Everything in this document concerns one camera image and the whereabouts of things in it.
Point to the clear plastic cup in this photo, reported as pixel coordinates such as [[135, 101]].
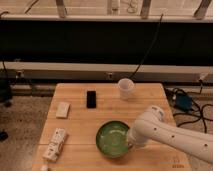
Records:
[[126, 88]]

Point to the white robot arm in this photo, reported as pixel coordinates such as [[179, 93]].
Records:
[[150, 125]]

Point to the black chair base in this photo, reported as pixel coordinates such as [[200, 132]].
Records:
[[5, 97]]

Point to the white rectangular block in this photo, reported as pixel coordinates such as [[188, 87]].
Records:
[[62, 110]]

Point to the black rectangular block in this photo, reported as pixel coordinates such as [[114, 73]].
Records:
[[91, 99]]

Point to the blue power adapter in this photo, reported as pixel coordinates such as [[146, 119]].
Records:
[[183, 102]]

